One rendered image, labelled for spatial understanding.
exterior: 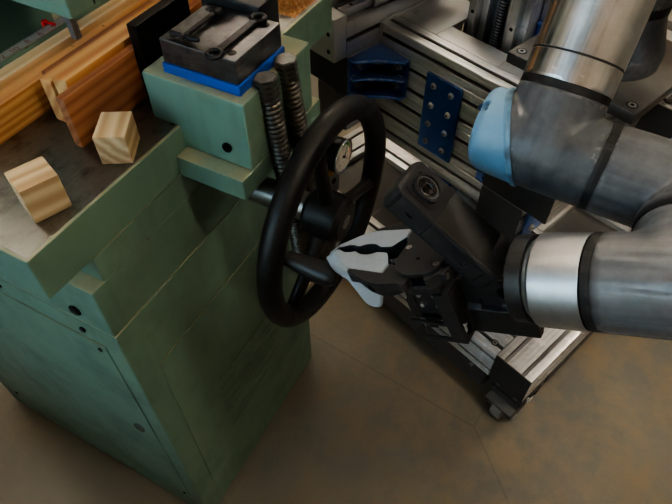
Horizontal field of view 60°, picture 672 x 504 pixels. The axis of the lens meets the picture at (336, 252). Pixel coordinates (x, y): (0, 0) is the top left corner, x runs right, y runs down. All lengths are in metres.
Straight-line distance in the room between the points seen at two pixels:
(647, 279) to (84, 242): 0.51
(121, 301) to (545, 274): 0.49
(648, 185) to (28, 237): 0.54
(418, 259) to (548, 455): 1.03
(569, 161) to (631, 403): 1.18
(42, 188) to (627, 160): 0.51
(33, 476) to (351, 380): 0.75
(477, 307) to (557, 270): 0.10
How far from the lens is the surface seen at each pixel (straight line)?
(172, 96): 0.69
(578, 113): 0.51
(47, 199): 0.63
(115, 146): 0.66
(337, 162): 1.00
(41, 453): 1.57
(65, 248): 0.64
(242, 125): 0.64
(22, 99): 0.76
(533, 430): 1.51
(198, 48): 0.64
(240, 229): 0.91
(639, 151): 0.51
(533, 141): 0.50
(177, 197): 0.75
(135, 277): 0.74
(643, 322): 0.45
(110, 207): 0.66
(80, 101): 0.70
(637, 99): 0.97
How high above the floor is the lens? 1.32
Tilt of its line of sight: 50 degrees down
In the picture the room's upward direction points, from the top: straight up
